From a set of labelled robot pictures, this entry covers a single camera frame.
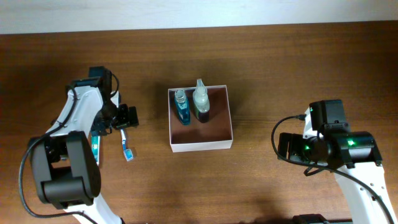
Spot clear foam soap bottle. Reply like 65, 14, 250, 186
193, 79, 210, 123

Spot blue white toothbrush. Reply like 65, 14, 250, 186
120, 129, 134, 162

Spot white cardboard box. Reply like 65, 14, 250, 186
167, 85, 233, 152

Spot blue mouthwash bottle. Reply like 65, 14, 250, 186
174, 90, 190, 126

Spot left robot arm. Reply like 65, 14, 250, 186
22, 66, 139, 223

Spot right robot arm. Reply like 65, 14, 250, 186
271, 100, 397, 223

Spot teal toothpaste tube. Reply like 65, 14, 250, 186
91, 136, 101, 165

